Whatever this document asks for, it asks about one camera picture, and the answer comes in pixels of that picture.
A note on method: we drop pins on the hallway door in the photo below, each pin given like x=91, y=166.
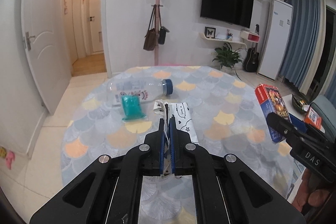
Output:
x=95, y=16

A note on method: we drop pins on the brown handbag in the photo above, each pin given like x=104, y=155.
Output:
x=150, y=40

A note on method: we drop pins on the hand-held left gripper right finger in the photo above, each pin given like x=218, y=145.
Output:
x=172, y=145

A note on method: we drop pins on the red picture box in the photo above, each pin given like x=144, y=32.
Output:
x=273, y=103

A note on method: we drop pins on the orange white box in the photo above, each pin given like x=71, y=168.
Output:
x=313, y=115

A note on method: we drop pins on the white coffee table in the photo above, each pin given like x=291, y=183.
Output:
x=288, y=106

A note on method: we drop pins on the potted green plant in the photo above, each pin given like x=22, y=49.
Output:
x=227, y=56

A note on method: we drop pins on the red white box shelf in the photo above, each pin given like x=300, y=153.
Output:
x=250, y=36

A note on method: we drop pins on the patterned tablecloth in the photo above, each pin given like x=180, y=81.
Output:
x=210, y=98

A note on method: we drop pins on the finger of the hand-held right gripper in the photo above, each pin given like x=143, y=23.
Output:
x=279, y=123

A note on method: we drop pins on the clear bottle with blue cap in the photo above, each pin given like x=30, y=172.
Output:
x=136, y=86

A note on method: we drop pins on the black acoustic guitar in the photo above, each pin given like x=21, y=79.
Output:
x=250, y=61

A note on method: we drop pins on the low white wall shelf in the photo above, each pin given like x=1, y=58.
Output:
x=223, y=40

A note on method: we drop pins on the wall television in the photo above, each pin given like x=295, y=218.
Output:
x=225, y=3

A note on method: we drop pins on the black shoulder bag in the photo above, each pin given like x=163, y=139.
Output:
x=163, y=35

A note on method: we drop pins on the small pen holder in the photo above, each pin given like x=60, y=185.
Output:
x=229, y=35

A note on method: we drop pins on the white open door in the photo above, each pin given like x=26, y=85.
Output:
x=47, y=37

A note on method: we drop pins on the teal packet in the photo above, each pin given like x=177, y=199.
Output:
x=131, y=106

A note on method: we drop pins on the white printed paper bag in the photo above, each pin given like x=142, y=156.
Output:
x=181, y=111

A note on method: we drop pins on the butterfly picture frame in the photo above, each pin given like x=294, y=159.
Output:
x=210, y=32

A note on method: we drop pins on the blue grey curtain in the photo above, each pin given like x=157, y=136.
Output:
x=302, y=37

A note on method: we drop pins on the pink coat rack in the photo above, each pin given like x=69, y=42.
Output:
x=157, y=16

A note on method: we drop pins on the dark bowl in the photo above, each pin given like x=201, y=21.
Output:
x=299, y=103

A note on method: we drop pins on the person's right hand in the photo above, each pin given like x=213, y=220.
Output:
x=312, y=195

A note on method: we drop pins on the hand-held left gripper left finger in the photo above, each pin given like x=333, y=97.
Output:
x=162, y=145

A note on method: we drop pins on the white standing air conditioner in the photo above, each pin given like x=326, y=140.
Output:
x=275, y=40

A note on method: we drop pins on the pink slippers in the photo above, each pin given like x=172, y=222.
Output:
x=9, y=157

